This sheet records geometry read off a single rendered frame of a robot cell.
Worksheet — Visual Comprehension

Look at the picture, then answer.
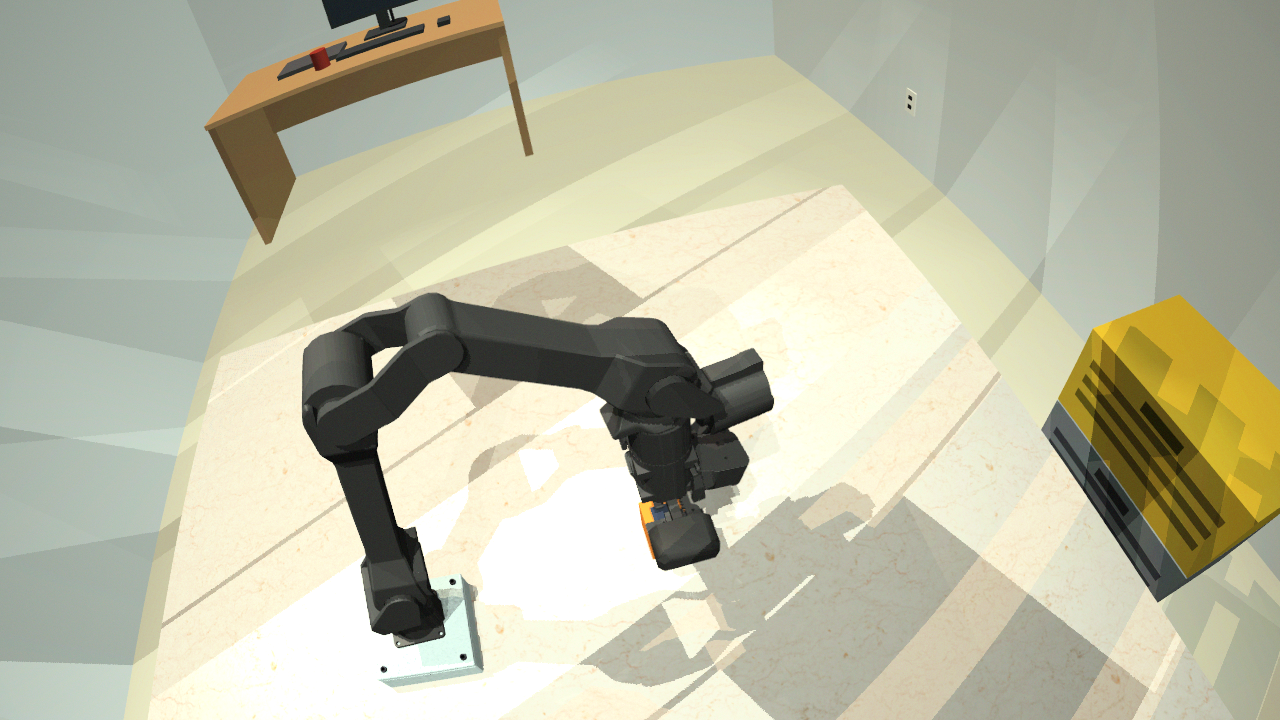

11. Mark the orange block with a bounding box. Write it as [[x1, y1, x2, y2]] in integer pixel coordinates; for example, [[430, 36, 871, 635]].
[[639, 501, 669, 560]]

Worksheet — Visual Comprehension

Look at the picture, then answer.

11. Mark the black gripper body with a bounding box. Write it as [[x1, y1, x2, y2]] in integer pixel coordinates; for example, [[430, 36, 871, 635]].
[[620, 436, 721, 571]]

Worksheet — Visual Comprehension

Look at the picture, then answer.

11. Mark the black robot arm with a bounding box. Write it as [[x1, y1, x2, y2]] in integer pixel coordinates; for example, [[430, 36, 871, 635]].
[[301, 292, 774, 650]]

